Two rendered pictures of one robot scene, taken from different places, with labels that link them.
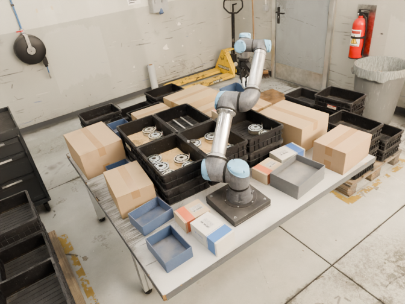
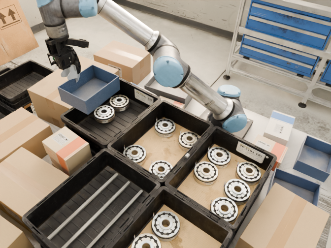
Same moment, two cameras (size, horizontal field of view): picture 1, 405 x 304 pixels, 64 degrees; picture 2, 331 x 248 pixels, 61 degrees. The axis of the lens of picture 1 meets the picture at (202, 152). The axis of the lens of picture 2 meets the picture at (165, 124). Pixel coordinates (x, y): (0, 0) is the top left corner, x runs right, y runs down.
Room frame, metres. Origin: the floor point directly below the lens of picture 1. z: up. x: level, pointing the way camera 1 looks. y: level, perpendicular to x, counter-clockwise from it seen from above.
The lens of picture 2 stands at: (2.22, 0.69, 1.83)
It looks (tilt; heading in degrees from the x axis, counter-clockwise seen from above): 45 degrees down; 243
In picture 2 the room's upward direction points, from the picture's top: 2 degrees clockwise
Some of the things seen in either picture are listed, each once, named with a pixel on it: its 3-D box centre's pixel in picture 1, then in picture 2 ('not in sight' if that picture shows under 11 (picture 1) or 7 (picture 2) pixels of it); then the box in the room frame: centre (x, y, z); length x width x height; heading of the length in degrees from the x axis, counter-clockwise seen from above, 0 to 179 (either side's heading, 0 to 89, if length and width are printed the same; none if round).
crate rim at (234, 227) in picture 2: (170, 154); (222, 171); (1.70, 0.20, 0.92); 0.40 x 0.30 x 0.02; 28
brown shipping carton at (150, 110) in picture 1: (153, 120); not in sight; (2.50, 0.38, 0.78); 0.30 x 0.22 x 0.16; 119
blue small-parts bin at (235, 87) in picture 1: (237, 93); (90, 88); (2.08, -0.28, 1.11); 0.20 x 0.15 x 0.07; 32
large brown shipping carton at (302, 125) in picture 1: (291, 125); (78, 93); (2.09, -0.67, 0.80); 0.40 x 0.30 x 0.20; 35
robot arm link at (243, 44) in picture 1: (243, 45); (80, 4); (2.05, -0.33, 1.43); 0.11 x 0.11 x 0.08; 67
